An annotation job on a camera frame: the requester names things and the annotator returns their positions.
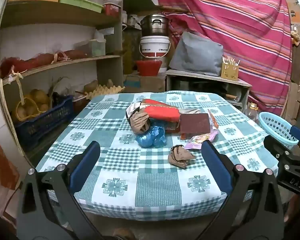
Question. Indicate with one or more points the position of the orange red snack packet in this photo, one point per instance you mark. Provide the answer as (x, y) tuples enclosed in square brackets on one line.
[(213, 122)]

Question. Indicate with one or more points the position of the dark blue plastic crate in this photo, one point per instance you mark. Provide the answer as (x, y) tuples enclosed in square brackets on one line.
[(42, 125)]

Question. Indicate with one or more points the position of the yellow egg tray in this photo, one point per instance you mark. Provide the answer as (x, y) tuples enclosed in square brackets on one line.
[(107, 90)]

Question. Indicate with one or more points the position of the flattened cardboard pieces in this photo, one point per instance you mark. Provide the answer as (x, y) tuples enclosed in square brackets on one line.
[(296, 90)]

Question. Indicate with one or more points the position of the large red mesh bag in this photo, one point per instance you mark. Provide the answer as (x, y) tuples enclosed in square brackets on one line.
[(32, 62)]

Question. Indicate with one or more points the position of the translucent plastic container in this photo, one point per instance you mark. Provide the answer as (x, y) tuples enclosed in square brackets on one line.
[(97, 48)]

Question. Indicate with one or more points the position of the large brown paper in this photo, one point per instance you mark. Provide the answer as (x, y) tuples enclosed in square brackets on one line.
[(140, 122)]

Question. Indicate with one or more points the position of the silver foil wrapper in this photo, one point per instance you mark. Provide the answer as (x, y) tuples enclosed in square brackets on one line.
[(131, 110)]

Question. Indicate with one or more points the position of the brown cardboard box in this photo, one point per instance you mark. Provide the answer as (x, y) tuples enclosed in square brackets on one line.
[(150, 83)]

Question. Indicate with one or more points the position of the small brown potato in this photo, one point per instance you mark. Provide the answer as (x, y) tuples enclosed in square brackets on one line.
[(110, 83)]

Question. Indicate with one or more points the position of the red plastic basin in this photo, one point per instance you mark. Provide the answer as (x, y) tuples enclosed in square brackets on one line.
[(148, 67)]

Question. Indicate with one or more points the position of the green checked tablecloth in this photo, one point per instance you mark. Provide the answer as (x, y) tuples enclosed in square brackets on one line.
[(145, 180)]

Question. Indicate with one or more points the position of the small red mesh bag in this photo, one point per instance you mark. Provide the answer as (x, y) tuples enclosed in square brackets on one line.
[(72, 54)]

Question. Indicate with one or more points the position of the large brown potato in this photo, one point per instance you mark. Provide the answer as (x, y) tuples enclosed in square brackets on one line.
[(90, 86)]

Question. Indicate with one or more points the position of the dark red square packet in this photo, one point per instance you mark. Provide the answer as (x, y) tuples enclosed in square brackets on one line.
[(195, 123)]

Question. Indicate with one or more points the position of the wooden shelf unit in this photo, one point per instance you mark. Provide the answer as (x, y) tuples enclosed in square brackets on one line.
[(52, 12)]

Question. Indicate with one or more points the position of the grey cushion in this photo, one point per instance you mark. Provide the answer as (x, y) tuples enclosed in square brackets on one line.
[(197, 52)]

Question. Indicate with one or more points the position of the cooking oil bottle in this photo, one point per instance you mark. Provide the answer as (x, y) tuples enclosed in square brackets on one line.
[(252, 113)]

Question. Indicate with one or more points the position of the yellow box with sticks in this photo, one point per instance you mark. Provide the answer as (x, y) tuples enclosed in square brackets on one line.
[(228, 72)]

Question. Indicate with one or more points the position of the light blue plastic basket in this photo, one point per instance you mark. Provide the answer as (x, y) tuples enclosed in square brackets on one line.
[(275, 127)]

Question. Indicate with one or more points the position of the small brown paper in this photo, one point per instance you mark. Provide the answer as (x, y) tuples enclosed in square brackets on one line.
[(180, 156)]

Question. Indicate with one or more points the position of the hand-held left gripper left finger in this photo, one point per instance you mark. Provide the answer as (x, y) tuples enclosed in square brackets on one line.
[(86, 162)]

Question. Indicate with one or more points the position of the metal cooking pot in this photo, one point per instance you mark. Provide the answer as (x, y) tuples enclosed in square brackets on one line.
[(153, 26)]

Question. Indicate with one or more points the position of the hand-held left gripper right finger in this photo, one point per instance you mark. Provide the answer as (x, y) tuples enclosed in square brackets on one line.
[(216, 165)]

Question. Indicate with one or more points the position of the yellow mesh bag of potatoes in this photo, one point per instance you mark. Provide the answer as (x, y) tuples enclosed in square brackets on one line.
[(27, 110)]

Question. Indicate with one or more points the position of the blue plastic bag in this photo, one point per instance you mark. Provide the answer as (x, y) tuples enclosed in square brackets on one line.
[(152, 136)]

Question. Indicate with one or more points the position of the white plastic bucket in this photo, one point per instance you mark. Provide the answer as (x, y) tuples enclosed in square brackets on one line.
[(153, 45)]

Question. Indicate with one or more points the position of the red striped cloth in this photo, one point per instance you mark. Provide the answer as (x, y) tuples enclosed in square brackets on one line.
[(227, 17)]

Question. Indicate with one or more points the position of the pink snack packet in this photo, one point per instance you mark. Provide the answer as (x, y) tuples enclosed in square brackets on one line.
[(197, 142)]

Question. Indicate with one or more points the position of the orange patterned cloth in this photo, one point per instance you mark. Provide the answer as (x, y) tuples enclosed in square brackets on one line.
[(2, 162)]

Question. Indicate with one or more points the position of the green plastic tray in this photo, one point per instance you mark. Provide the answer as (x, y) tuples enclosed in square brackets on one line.
[(80, 3)]

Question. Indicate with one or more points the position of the red plastic basket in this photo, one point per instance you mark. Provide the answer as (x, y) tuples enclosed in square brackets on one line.
[(112, 11)]

